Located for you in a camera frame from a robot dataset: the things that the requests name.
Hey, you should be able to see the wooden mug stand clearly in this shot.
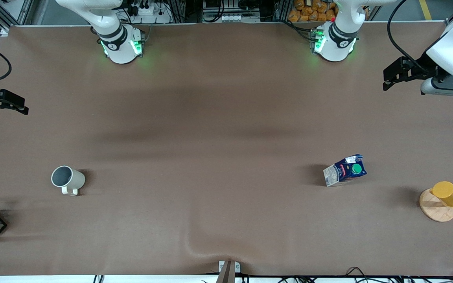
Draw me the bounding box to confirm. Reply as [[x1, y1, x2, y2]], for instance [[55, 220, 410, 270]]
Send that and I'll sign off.
[[419, 188, 453, 223]]

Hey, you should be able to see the yellow plastic cup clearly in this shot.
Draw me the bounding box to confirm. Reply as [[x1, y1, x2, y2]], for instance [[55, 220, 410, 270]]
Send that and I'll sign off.
[[430, 181, 453, 208]]

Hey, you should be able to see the beige mug with grey inside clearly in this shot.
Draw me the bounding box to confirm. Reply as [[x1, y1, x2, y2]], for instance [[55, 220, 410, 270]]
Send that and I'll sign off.
[[51, 165, 86, 196]]

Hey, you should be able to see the orange snack bag pile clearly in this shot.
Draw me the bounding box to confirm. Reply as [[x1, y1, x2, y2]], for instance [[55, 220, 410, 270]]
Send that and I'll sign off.
[[288, 0, 337, 23]]

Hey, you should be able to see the blue and white milk carton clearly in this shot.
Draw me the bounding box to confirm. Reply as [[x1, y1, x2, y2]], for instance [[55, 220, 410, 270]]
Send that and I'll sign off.
[[323, 154, 367, 187]]

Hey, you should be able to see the black looped floor cable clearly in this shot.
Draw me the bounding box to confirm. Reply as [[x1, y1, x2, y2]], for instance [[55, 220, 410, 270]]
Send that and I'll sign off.
[[344, 267, 375, 281]]

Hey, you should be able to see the brown table cover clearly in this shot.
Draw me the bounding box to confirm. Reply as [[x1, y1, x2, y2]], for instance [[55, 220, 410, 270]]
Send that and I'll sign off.
[[0, 22, 453, 277]]

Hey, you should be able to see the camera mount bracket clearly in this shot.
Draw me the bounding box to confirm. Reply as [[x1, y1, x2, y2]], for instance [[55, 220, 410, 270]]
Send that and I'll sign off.
[[215, 260, 241, 283]]

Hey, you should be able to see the white power strip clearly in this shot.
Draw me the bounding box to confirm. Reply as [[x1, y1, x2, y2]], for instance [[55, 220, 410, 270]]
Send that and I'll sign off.
[[130, 3, 173, 24]]

